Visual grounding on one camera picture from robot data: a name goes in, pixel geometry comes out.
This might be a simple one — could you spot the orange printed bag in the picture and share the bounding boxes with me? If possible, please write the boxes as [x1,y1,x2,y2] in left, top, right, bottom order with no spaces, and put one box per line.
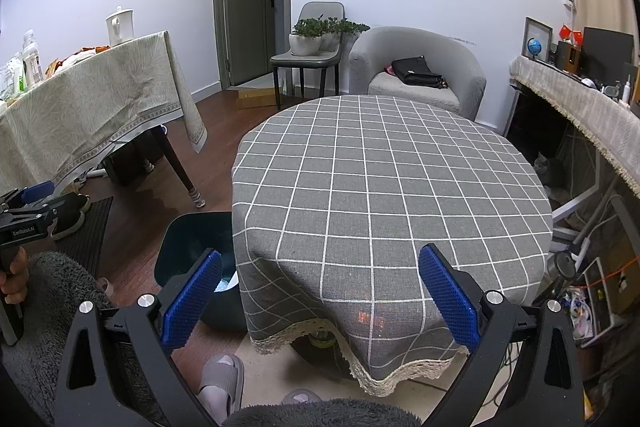
[47,47,110,78]

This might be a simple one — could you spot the person's left hand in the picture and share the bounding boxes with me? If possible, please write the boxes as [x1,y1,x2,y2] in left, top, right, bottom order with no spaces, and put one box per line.
[2,252,31,305]

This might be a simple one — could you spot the potted plant white pot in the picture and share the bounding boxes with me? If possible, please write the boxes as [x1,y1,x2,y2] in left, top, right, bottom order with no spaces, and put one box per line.
[320,18,371,50]
[289,18,326,56]

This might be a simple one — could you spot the dark wooden speaker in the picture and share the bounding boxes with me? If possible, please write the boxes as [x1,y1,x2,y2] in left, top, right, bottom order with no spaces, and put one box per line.
[556,41,583,72]

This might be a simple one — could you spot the dark teal trash bin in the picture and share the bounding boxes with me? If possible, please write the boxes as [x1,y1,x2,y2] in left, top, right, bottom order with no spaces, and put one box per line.
[154,212,251,333]

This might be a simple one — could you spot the pair of grey shoes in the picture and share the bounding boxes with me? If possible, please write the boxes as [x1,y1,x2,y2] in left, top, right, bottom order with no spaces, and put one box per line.
[50,194,92,241]

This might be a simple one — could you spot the black bag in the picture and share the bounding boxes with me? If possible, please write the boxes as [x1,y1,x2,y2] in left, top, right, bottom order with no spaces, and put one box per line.
[391,56,447,88]

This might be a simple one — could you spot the grey chair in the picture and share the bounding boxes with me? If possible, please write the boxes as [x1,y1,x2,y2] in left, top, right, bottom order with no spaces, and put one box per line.
[270,2,346,108]

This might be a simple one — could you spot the black box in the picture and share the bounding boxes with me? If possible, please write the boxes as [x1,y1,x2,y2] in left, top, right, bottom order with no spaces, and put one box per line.
[105,139,166,186]

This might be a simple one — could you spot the round table grey checked tablecloth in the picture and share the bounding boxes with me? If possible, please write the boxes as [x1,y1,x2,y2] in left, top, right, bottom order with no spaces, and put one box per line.
[231,94,555,398]

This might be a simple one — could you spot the dark floor mat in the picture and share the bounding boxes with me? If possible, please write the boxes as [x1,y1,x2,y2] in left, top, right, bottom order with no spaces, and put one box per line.
[54,196,115,264]

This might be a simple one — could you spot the grey picture frame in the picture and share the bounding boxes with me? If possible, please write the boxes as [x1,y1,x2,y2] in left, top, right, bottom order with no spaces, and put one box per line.
[522,17,553,60]

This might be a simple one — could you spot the wooden door step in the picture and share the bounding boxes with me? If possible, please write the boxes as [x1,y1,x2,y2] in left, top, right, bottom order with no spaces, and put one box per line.
[235,87,278,110]

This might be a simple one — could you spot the black monitor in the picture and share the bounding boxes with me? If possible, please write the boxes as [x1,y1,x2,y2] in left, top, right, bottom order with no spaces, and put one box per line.
[580,27,635,82]

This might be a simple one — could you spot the grey slipper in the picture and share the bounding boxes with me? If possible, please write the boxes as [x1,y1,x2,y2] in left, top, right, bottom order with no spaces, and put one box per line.
[199,354,246,425]
[280,388,323,408]

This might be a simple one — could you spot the grey armchair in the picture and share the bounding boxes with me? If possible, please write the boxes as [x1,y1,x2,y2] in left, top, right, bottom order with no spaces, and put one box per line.
[348,26,487,122]

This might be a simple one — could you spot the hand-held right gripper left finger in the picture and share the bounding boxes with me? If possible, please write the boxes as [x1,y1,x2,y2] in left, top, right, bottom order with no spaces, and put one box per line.
[52,248,224,427]

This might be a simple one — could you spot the dark wooden table leg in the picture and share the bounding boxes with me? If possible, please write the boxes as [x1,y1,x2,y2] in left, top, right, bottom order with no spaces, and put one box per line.
[159,129,207,208]

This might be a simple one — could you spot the grey cat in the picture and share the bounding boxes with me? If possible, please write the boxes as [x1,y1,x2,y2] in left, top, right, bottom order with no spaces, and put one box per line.
[532,154,568,200]

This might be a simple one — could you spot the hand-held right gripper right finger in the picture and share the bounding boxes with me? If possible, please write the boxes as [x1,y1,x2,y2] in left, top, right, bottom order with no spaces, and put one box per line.
[418,243,586,427]

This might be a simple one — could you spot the white kettle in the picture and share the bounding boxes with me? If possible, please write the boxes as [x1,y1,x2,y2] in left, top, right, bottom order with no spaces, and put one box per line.
[105,7,136,46]

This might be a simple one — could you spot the white plastic bottle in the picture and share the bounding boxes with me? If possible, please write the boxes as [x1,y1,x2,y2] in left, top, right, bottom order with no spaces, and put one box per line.
[21,29,45,85]

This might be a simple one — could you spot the clear green bottle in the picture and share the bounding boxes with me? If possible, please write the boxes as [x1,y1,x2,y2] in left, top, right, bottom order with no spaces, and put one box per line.
[4,54,26,96]

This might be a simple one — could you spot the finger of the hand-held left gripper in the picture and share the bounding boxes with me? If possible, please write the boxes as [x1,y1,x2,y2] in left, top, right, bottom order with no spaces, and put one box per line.
[15,201,71,222]
[0,181,57,208]

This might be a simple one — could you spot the brown cardboard box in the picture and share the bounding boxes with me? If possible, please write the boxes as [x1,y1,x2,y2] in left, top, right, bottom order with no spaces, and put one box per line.
[600,232,640,314]

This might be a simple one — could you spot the grey fleece clothing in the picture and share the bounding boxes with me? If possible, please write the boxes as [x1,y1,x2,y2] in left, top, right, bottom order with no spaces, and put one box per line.
[0,251,426,427]

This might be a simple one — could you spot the white plastic crate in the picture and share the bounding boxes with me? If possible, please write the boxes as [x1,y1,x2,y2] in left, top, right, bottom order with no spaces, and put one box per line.
[567,257,628,348]

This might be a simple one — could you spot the table with beige tablecloth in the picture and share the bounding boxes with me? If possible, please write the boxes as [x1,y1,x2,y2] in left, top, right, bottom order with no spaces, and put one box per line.
[0,31,208,208]

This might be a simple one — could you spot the shelf with beige lace cloth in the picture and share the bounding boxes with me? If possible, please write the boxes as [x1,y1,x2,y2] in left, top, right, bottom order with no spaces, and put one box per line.
[509,56,640,198]

